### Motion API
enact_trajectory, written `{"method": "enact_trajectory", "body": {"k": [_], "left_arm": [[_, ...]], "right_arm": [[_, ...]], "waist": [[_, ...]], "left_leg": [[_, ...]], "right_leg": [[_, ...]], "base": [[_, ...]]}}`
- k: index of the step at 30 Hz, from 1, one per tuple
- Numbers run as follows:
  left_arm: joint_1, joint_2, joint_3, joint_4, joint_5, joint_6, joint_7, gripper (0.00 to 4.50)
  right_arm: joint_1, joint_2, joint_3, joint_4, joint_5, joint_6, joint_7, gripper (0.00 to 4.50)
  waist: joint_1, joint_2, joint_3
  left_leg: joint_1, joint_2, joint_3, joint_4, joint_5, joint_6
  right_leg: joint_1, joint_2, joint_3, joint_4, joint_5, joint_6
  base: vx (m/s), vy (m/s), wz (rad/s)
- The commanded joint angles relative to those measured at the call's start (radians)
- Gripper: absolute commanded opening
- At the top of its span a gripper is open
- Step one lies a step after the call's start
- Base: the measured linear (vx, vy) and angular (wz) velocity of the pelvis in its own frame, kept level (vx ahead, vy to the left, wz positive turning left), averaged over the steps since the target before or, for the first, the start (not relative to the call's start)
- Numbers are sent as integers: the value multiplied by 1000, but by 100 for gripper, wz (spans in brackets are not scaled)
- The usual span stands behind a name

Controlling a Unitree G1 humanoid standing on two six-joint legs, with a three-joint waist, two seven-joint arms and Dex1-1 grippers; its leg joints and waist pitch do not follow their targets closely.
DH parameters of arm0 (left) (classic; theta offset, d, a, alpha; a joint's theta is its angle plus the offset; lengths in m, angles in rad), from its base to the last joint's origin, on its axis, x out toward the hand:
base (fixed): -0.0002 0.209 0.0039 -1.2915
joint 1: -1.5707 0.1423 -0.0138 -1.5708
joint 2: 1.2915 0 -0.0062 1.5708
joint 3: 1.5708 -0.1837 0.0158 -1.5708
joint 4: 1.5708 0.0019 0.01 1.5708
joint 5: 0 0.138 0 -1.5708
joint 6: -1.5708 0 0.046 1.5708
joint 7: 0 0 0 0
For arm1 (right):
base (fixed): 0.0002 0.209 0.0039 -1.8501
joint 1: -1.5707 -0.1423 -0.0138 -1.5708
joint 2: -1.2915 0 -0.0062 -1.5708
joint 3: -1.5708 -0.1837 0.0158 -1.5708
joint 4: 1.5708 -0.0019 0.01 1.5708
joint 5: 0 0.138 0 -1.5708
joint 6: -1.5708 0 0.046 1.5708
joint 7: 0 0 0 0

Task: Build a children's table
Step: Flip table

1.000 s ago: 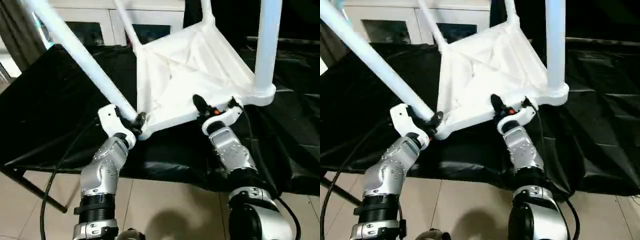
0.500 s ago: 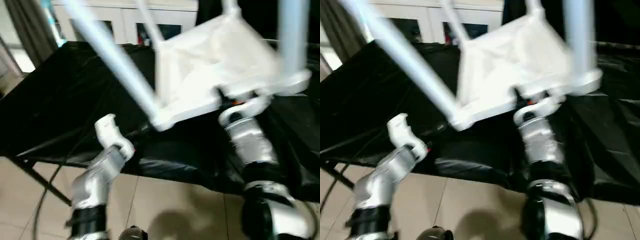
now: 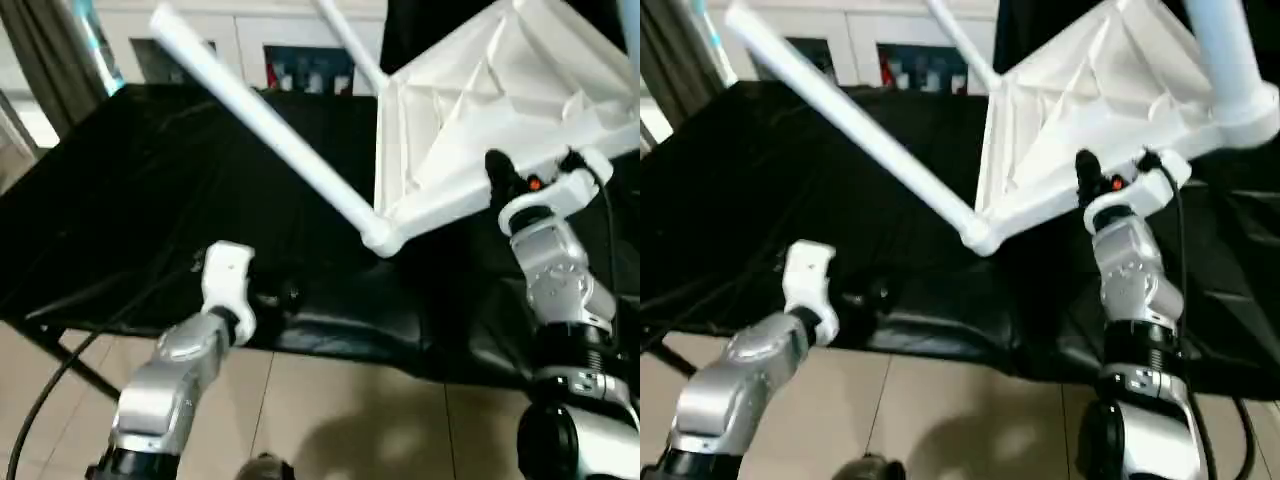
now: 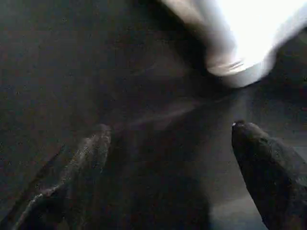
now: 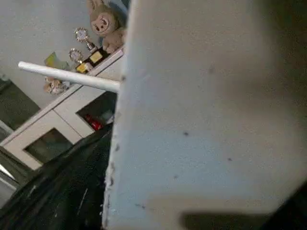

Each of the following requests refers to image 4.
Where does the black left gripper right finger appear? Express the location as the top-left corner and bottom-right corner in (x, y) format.
(231, 119), (307, 230)

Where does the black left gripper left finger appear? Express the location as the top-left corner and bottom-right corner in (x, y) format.
(11, 123), (113, 230)

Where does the white plastic table leg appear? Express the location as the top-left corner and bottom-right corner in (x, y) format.
(160, 0), (307, 75)

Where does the black plastic mat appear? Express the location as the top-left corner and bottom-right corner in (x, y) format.
(0, 0), (307, 230)

